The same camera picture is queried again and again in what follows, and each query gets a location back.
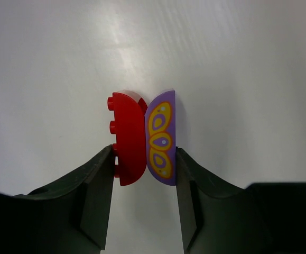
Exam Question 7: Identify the purple butterfly lego brick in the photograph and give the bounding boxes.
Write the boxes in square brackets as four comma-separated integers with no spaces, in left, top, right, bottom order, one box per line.
[145,90,176,186]

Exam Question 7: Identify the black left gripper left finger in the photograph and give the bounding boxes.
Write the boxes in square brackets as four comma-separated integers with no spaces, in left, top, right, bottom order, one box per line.
[0,146,115,253]

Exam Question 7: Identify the red half-round lego brick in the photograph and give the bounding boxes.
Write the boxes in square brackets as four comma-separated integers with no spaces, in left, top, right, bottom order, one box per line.
[107,92,147,186]

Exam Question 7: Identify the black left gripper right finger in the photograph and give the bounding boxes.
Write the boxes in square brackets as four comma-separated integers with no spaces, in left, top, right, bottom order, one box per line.
[176,148,306,253]

